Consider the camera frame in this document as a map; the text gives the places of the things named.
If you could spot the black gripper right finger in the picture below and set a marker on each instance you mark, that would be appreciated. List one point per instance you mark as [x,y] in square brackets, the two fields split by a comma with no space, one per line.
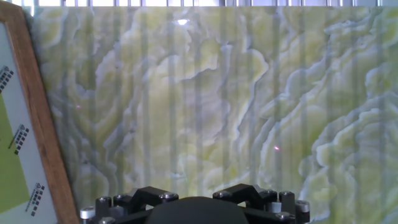
[245,193]

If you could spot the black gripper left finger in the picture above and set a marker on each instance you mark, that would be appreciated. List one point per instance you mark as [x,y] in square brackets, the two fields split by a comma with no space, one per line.
[136,199]

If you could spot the green marble pattern mat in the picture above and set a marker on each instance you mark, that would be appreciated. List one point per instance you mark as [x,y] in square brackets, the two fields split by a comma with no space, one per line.
[217,93]

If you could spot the wooden picture frame green sheet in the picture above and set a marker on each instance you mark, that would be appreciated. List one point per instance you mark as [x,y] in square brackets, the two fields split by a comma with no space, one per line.
[40,118]

